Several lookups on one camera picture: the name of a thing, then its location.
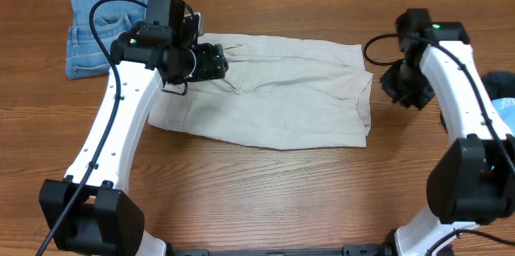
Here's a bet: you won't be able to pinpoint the light blue garment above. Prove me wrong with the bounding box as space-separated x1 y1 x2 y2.
492 97 515 134

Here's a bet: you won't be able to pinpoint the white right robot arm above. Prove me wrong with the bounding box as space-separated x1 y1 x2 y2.
381 17 514 255

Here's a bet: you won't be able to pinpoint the dark teal garment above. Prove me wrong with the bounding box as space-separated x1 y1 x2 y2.
439 70 515 134

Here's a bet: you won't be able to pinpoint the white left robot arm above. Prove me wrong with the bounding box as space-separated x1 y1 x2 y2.
37 30 229 255

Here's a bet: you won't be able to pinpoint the beige cotton shorts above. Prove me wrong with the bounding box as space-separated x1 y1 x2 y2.
148 33 373 150

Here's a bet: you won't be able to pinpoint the folded blue denim jeans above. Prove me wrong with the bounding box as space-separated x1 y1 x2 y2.
65 0 148 80

